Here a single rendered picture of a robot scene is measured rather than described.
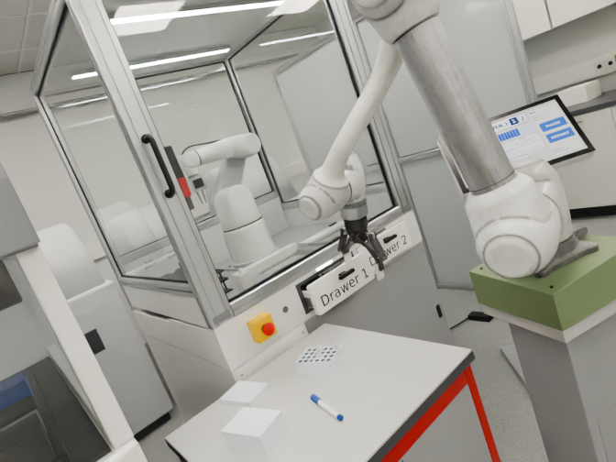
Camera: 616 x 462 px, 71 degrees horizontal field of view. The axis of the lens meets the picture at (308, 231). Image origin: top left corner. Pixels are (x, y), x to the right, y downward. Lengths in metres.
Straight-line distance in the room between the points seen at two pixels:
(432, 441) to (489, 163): 0.63
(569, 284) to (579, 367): 0.26
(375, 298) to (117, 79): 1.17
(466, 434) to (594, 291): 0.46
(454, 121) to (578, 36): 3.76
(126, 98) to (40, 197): 3.23
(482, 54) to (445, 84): 1.82
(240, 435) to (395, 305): 0.97
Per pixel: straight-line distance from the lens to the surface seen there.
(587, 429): 1.45
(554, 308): 1.17
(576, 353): 1.32
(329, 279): 1.50
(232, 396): 1.34
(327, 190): 1.18
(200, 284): 1.35
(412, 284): 1.92
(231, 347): 1.41
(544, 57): 4.80
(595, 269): 1.23
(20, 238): 0.98
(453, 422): 1.18
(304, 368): 1.29
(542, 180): 1.19
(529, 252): 0.97
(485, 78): 2.80
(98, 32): 1.40
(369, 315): 1.74
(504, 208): 0.99
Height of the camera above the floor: 1.36
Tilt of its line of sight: 11 degrees down
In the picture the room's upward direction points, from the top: 20 degrees counter-clockwise
